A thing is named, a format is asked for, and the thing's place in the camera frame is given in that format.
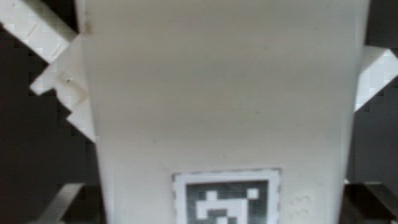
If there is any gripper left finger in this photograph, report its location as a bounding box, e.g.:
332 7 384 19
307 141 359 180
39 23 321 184
34 183 106 224

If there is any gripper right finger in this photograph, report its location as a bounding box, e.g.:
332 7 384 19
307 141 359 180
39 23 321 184
337 182 398 224

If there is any white cabinet body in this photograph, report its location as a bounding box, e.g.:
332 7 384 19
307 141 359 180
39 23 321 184
30 36 398 141

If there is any white cabinet top block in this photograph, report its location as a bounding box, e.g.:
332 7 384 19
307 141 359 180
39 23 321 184
78 0 369 224

